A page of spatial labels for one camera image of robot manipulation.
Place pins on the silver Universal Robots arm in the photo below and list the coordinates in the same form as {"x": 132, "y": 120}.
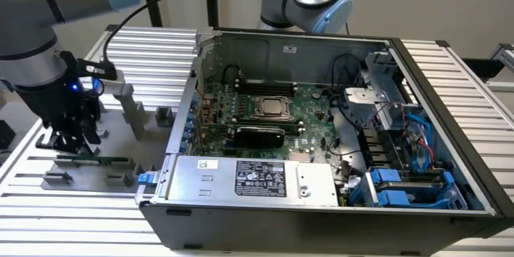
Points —
{"x": 36, "y": 13}

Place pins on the silver disk bay cage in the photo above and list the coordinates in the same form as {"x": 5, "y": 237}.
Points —
{"x": 376, "y": 88}

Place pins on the black graphics card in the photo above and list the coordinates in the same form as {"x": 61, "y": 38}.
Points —
{"x": 259, "y": 137}

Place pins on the black block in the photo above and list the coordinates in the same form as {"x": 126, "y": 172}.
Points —
{"x": 6, "y": 134}

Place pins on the green motherboard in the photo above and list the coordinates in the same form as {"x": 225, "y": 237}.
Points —
{"x": 276, "y": 124}

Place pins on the blue case release latch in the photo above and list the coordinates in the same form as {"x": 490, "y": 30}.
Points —
{"x": 145, "y": 178}

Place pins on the black RAM slot bank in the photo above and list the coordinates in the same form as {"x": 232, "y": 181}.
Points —
{"x": 264, "y": 87}

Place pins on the installed black RAM stick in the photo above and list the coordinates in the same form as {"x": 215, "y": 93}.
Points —
{"x": 267, "y": 122}

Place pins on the silver power supply unit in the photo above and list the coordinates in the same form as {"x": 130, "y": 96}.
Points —
{"x": 252, "y": 178}

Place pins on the black open PC case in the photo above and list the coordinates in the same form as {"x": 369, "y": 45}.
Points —
{"x": 320, "y": 148}

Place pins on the grey parts rack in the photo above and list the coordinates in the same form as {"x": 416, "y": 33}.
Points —
{"x": 100, "y": 145}

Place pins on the CPU in metal socket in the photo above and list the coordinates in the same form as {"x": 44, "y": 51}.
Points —
{"x": 271, "y": 106}

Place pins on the blue disk bay carrier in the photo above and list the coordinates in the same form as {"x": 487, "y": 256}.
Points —
{"x": 404, "y": 187}

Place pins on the aluminium frame rail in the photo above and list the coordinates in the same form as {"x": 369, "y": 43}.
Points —
{"x": 502, "y": 55}

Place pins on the green RAM stick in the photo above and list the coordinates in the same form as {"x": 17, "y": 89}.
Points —
{"x": 97, "y": 159}

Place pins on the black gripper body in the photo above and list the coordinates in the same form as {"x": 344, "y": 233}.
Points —
{"x": 60, "y": 103}

